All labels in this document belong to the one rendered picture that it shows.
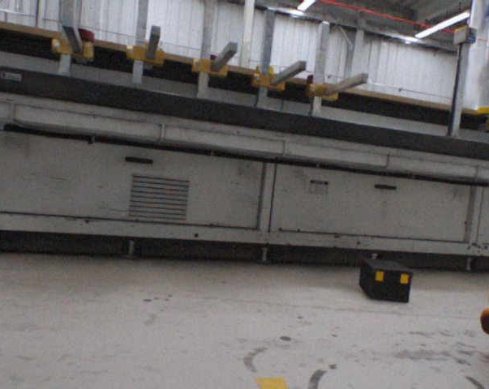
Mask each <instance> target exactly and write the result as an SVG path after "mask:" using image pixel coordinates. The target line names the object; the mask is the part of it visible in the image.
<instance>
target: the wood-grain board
mask: <svg viewBox="0 0 489 389"><path fill-rule="evenodd" d="M0 32H4V33H9V34H13V35H18V36H26V37H31V38H36V39H42V40H46V41H52V40H53V39H58V38H61V35H62V33H61V32H55V31H50V30H46V29H42V28H33V27H29V26H28V25H23V24H16V23H11V22H7V21H2V20H0ZM93 47H94V49H95V50H100V51H105V52H111V53H119V54H123V55H127V45H122V44H117V43H113V42H109V41H103V40H99V39H95V38H94V43H93ZM192 60H193V58H192V57H188V56H182V55H178V54H174V53H166V52H165V55H164V62H169V63H173V64H174V65H179V66H187V67H191V66H192ZM227 74H229V75H237V76H242V77H247V78H251V77H252V75H253V74H255V70H253V69H249V68H244V67H240V66H231V65H228V70H227ZM285 84H288V85H293V86H297V87H302V88H306V87H307V80H306V79H302V78H297V77H293V78H291V79H289V80H287V81H285ZM338 94H343V95H347V96H356V97H361V98H365V99H370V100H378V101H383V102H388V103H393V104H398V105H406V106H411V107H415V108H420V109H429V110H435V111H439V112H444V113H449V111H450V105H447V104H442V103H438V102H434V101H429V100H427V101H425V100H415V99H411V98H407V97H402V96H394V95H389V94H384V93H380V92H372V91H368V90H362V89H358V88H351V89H349V90H346V91H343V92H338ZM461 115H462V116H467V117H472V118H480V119H483V118H482V115H477V110H476V109H469V108H465V107H462V108H461Z"/></svg>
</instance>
